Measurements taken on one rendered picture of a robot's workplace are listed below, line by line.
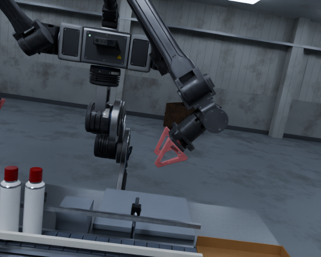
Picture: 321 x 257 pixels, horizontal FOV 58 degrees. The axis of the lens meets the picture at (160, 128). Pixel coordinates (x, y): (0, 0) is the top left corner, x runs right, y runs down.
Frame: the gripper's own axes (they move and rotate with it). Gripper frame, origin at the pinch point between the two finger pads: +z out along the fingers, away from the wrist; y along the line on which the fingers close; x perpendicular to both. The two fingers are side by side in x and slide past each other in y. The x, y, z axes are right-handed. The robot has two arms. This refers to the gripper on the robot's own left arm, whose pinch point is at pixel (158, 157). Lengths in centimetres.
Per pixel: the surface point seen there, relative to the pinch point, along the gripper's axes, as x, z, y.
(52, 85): -149, 224, -730
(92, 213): 1.3, 27.2, -5.6
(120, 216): 7.5, 21.7, -5.5
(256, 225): 58, -3, -33
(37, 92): -165, 267, -730
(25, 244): -6.6, 43.3, 1.2
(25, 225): -10.2, 40.3, -0.8
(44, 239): -4.3, 37.8, 2.3
